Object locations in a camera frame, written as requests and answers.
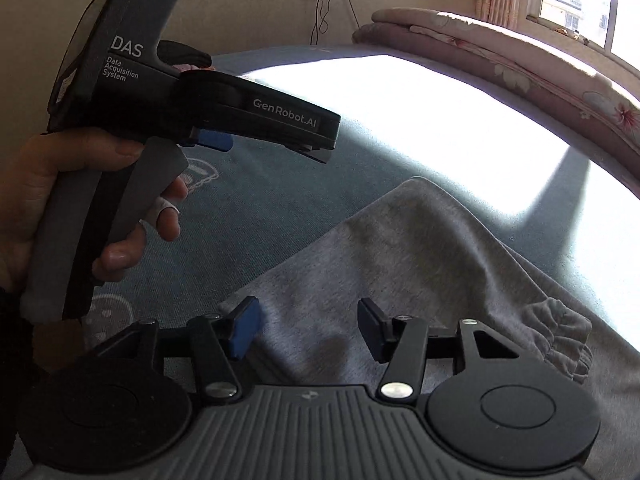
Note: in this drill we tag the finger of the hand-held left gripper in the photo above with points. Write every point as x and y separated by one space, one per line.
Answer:
317 154
212 141

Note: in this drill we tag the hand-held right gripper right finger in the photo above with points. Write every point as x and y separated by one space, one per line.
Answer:
372 330

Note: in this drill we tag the bed with teal patterned sheet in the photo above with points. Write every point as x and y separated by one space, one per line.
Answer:
250 220

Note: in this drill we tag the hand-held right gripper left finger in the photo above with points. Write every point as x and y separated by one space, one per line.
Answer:
245 330

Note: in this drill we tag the person's left hand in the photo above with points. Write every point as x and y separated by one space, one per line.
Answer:
25 200

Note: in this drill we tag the grey sweatpants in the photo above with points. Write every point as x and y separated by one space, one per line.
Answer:
425 270

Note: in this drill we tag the folded pink floral quilt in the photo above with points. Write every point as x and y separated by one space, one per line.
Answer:
500 60

